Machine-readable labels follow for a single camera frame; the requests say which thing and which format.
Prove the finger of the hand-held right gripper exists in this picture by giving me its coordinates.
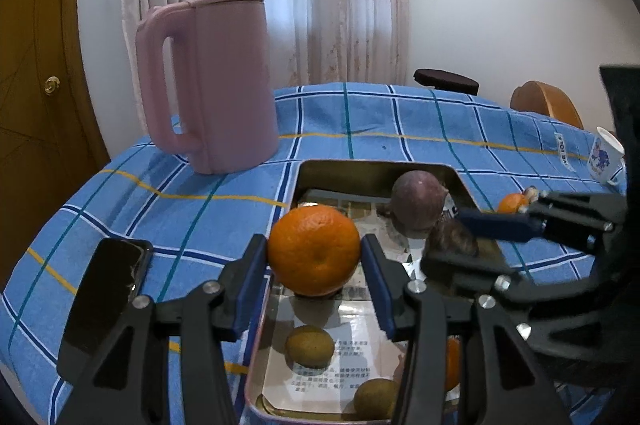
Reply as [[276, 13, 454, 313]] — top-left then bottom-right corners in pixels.
[[420, 249, 596, 306], [456, 192, 628, 253]]

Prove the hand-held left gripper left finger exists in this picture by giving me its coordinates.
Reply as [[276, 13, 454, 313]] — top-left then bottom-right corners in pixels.
[[56, 233, 271, 425]]

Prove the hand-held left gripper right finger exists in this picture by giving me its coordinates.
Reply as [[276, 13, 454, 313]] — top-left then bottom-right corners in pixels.
[[360, 233, 571, 425]]

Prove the dark wrinkled passion fruit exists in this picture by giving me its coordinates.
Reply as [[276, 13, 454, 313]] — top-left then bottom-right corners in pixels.
[[425, 219, 481, 258]]

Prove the large orange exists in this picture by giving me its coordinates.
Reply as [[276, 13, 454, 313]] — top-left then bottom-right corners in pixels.
[[267, 204, 362, 297]]

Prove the smooth purple passion fruit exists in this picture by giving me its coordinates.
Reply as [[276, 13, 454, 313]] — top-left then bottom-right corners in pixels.
[[390, 171, 447, 238]]

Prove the brown kiwi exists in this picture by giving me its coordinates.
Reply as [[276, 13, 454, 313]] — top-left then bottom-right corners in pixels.
[[285, 325, 336, 368], [353, 378, 401, 420]]

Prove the medium orange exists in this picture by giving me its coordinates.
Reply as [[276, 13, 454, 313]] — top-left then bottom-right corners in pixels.
[[442, 336, 462, 393]]

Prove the rectangular metal tin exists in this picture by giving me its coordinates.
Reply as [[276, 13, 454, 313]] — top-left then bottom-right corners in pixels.
[[245, 159, 506, 425]]

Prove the small orange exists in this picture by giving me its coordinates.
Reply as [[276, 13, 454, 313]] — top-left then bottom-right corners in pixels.
[[498, 193, 530, 214]]

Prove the printed paper sheet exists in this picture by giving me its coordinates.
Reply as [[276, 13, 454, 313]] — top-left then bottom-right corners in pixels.
[[262, 190, 461, 406]]

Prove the white floral mug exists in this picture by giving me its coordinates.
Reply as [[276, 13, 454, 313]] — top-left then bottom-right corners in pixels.
[[586, 127, 626, 186]]

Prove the brown leather armchair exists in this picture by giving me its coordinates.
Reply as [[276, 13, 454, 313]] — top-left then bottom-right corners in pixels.
[[510, 81, 585, 130]]

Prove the black smartphone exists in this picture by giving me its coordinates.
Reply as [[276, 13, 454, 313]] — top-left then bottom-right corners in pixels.
[[64, 238, 154, 356]]

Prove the dark round stool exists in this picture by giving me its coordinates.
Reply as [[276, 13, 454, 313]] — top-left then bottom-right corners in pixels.
[[413, 68, 481, 96]]

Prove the blue plaid tablecloth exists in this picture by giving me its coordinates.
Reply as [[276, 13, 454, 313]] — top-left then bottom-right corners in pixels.
[[0, 82, 628, 425]]

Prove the pink plastic jug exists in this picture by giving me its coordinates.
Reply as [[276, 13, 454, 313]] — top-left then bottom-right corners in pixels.
[[136, 0, 280, 176]]

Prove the wooden door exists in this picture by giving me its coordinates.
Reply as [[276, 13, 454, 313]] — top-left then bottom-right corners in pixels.
[[0, 0, 111, 291]]

